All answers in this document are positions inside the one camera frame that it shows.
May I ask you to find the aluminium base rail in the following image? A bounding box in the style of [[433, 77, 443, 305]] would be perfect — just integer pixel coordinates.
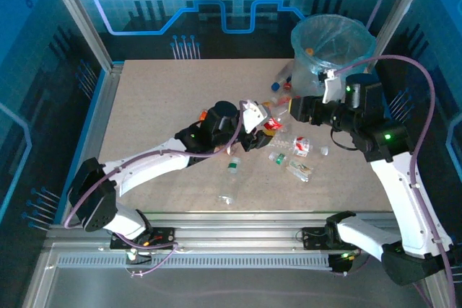
[[45, 210, 434, 251]]

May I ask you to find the grey plastic waste bin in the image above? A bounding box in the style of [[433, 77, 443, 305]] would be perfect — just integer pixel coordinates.
[[290, 15, 376, 99]]

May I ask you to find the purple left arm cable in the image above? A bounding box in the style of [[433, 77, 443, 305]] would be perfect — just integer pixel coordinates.
[[64, 100, 243, 278]]

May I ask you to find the black controller box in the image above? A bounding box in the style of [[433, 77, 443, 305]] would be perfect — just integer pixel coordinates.
[[328, 252, 357, 276]]

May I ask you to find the clear bottle blue cap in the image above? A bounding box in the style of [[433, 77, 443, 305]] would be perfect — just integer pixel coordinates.
[[270, 61, 295, 92]]

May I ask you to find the aluminium side rail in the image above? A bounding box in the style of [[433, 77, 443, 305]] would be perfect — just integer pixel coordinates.
[[59, 62, 124, 217]]

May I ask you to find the clear bottle red-white label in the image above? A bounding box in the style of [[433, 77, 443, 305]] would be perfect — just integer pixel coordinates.
[[269, 133, 330, 159]]

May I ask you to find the crushed clear bottle red label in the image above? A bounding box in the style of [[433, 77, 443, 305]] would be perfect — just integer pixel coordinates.
[[265, 116, 286, 132]]

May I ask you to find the grey slotted cable duct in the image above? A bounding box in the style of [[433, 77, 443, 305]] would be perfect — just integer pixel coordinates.
[[56, 253, 335, 270]]

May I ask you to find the tall clear bottle red cap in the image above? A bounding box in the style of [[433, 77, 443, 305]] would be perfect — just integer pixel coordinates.
[[269, 82, 294, 121]]

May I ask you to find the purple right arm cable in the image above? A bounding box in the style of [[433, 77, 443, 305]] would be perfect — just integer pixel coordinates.
[[335, 54, 458, 308]]

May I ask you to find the small bottle green cap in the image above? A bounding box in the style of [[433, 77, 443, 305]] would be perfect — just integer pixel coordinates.
[[269, 151, 314, 183]]

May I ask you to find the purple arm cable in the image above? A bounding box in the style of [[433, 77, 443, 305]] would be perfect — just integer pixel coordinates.
[[335, 54, 458, 308], [64, 100, 243, 278]]

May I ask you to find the clear bottle green label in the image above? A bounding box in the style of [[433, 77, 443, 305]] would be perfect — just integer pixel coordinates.
[[215, 156, 243, 206]]

